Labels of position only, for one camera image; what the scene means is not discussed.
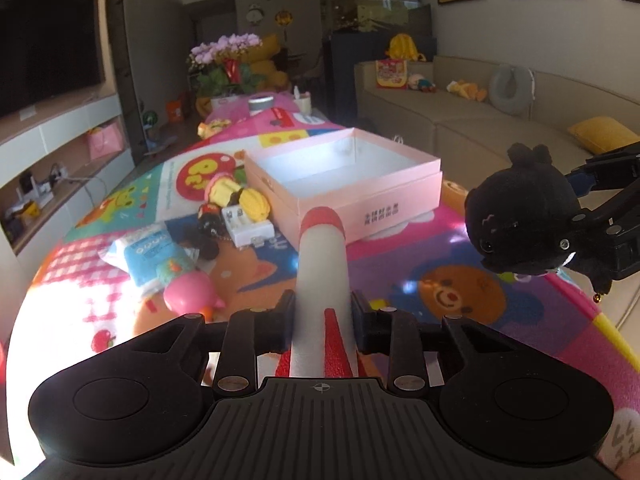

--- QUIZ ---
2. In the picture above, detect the colourful cartoon play mat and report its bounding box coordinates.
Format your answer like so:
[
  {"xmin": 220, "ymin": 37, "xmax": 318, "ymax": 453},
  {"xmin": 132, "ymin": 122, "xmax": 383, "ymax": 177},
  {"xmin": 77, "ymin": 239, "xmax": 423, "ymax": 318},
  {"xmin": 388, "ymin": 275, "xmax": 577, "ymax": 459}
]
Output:
[{"xmin": 5, "ymin": 91, "xmax": 640, "ymax": 480}]

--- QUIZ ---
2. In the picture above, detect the potted purple orchid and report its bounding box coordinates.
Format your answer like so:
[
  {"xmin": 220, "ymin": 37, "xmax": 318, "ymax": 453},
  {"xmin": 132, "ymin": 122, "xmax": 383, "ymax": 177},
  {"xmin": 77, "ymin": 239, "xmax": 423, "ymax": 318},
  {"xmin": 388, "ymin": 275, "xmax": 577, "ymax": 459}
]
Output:
[{"xmin": 187, "ymin": 32, "xmax": 268, "ymax": 98}]

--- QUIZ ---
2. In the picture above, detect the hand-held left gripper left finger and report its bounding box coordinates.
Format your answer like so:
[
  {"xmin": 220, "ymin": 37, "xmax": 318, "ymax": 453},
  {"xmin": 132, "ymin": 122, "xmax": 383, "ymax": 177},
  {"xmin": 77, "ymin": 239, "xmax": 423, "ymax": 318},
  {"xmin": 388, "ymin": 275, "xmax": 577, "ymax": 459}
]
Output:
[{"xmin": 117, "ymin": 289, "xmax": 297, "ymax": 396}]

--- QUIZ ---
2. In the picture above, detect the yellow corn toy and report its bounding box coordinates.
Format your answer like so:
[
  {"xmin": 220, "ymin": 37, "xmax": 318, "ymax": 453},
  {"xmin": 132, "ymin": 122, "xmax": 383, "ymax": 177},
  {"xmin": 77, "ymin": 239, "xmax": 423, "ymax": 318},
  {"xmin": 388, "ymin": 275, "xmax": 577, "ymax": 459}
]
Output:
[{"xmin": 240, "ymin": 187, "xmax": 273, "ymax": 223}]

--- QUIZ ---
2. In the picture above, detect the beige sofa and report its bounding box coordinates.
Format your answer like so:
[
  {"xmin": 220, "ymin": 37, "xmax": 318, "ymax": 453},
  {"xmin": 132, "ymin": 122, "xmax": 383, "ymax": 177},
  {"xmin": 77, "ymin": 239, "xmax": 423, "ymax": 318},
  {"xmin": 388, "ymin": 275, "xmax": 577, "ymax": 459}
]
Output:
[{"xmin": 354, "ymin": 55, "xmax": 640, "ymax": 331}]

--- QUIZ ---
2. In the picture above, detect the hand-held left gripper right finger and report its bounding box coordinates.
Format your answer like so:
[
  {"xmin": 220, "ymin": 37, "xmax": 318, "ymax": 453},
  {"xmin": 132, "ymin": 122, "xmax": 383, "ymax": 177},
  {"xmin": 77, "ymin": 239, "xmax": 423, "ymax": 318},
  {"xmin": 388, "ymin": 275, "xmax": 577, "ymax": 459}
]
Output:
[{"xmin": 350, "ymin": 291, "xmax": 507, "ymax": 396}]

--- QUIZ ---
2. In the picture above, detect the pink cardboard box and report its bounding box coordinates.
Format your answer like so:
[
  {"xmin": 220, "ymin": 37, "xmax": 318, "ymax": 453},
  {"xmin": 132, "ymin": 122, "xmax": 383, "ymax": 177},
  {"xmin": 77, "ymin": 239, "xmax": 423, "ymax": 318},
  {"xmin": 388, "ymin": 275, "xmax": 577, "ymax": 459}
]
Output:
[{"xmin": 243, "ymin": 127, "xmax": 443, "ymax": 247}]

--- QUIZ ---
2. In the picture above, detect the small yellow toy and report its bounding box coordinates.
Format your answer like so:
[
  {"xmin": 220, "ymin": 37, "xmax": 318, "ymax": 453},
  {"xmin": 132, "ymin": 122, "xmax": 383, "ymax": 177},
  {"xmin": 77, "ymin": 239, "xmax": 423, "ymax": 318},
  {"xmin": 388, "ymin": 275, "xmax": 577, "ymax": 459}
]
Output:
[{"xmin": 197, "ymin": 119, "xmax": 232, "ymax": 138}]

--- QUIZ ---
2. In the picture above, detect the black television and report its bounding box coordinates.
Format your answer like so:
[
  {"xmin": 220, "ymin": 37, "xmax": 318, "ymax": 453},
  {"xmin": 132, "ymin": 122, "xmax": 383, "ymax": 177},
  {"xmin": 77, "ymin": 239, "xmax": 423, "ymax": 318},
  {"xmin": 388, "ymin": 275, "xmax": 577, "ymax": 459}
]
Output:
[{"xmin": 0, "ymin": 0, "xmax": 106, "ymax": 121}]

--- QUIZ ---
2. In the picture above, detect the yellow duck plush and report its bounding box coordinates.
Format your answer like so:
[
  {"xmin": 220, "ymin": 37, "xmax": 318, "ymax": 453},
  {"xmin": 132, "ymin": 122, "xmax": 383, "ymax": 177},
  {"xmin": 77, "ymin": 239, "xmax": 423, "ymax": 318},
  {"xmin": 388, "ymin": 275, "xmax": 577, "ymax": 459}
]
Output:
[{"xmin": 446, "ymin": 79, "xmax": 488, "ymax": 102}]

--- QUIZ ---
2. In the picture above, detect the grey neck pillow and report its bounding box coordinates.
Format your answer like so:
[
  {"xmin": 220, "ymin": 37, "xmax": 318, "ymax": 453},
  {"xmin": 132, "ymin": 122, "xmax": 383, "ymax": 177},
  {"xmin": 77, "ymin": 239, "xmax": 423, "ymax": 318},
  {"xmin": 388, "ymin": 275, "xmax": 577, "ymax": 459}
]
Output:
[{"xmin": 487, "ymin": 64, "xmax": 537, "ymax": 111}]

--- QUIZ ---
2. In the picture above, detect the black doll keychain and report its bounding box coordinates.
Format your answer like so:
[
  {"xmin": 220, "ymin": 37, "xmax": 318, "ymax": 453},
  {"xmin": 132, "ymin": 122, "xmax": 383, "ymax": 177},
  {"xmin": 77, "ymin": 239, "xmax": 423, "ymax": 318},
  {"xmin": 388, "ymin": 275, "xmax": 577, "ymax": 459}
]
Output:
[{"xmin": 196, "ymin": 202, "xmax": 226, "ymax": 238}]

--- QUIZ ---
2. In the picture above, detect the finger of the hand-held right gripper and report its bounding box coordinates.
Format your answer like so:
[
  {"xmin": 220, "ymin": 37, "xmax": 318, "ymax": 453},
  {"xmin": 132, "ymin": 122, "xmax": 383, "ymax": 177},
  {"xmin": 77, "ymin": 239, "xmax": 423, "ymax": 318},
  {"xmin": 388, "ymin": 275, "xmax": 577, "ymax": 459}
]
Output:
[
  {"xmin": 555, "ymin": 187, "xmax": 640, "ymax": 296},
  {"xmin": 565, "ymin": 140, "xmax": 640, "ymax": 197}
]

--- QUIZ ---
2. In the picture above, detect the pink gift bag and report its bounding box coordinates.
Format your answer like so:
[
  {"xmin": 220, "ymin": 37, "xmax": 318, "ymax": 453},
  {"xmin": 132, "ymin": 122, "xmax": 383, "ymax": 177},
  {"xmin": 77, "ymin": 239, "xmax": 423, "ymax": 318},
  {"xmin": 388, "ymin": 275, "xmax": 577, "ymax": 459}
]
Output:
[{"xmin": 86, "ymin": 124, "xmax": 124, "ymax": 161}]

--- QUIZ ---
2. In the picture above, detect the yellow backpack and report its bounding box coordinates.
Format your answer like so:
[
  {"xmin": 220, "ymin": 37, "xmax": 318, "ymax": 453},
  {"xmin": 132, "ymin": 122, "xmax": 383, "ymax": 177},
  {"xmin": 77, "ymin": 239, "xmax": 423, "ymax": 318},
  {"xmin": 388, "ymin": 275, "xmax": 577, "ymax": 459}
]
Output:
[{"xmin": 385, "ymin": 33, "xmax": 426, "ymax": 63}]

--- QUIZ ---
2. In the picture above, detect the red and yellow printed bag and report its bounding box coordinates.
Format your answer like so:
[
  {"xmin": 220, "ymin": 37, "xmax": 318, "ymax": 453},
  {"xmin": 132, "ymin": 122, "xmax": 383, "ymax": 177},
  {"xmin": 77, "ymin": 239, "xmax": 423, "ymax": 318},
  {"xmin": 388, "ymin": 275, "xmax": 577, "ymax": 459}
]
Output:
[{"xmin": 375, "ymin": 58, "xmax": 408, "ymax": 90}]

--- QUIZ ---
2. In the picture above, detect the white battery charger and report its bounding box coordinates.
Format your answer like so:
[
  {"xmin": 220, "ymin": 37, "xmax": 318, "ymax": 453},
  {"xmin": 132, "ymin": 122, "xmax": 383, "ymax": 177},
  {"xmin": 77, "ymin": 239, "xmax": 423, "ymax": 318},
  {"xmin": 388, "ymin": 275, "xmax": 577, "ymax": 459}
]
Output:
[{"xmin": 221, "ymin": 202, "xmax": 277, "ymax": 248}]

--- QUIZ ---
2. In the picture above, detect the white and red foam rocket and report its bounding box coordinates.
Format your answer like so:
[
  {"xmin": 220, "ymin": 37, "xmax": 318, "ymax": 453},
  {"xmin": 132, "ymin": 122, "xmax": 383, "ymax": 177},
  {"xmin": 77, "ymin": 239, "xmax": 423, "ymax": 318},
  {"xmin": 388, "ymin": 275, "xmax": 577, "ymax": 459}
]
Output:
[{"xmin": 274, "ymin": 206, "xmax": 362, "ymax": 378}]

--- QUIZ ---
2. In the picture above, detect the yellow cushion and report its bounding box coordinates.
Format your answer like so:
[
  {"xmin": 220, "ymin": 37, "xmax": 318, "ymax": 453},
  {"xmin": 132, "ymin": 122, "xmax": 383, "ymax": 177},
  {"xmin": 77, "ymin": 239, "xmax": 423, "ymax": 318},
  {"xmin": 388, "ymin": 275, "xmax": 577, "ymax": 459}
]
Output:
[{"xmin": 567, "ymin": 116, "xmax": 640, "ymax": 156}]

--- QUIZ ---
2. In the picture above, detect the black cylinder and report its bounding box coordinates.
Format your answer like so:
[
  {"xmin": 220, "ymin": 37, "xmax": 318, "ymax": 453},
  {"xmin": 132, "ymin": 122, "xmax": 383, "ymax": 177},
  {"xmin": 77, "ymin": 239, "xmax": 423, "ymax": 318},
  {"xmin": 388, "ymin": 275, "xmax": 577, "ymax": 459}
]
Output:
[{"xmin": 192, "ymin": 235, "xmax": 221, "ymax": 261}]

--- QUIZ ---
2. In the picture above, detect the blue wet wipes packet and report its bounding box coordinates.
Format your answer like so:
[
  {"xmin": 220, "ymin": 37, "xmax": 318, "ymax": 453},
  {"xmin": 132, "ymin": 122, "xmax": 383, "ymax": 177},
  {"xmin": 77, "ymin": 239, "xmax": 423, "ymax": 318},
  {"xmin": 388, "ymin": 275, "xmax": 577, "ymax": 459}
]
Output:
[{"xmin": 97, "ymin": 225, "xmax": 198, "ymax": 298}]

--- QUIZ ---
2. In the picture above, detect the small plush doll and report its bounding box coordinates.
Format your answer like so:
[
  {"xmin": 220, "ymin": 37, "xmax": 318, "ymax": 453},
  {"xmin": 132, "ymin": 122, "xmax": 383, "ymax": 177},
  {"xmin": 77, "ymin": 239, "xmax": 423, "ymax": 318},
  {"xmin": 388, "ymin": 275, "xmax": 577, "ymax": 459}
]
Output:
[{"xmin": 407, "ymin": 72, "xmax": 438, "ymax": 93}]

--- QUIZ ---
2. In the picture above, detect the pink round toy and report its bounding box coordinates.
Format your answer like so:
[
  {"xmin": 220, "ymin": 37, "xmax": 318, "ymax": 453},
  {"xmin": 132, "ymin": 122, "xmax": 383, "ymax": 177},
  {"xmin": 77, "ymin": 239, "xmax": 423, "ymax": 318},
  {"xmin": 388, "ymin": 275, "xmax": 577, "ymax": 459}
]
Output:
[{"xmin": 162, "ymin": 267, "xmax": 226, "ymax": 323}]

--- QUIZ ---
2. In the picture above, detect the white wall shelf cabinet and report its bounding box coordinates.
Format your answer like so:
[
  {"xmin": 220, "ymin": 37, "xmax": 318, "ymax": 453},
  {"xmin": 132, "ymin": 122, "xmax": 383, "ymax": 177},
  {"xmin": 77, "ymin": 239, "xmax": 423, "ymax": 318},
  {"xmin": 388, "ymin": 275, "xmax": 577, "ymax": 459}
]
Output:
[{"xmin": 0, "ymin": 0, "xmax": 133, "ymax": 261}]

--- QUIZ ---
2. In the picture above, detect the black plush toy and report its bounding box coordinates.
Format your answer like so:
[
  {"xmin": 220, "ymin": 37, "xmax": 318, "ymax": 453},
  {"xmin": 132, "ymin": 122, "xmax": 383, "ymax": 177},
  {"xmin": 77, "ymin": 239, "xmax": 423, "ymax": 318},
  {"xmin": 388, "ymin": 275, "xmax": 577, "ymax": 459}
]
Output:
[{"xmin": 464, "ymin": 142, "xmax": 584, "ymax": 277}]

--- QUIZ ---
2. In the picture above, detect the fish tank on dark cabinet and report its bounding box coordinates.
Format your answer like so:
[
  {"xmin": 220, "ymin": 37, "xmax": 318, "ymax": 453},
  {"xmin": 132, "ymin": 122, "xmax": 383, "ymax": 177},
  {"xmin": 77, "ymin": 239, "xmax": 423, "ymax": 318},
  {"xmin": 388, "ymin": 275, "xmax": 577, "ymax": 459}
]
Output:
[{"xmin": 317, "ymin": 0, "xmax": 436, "ymax": 126}]

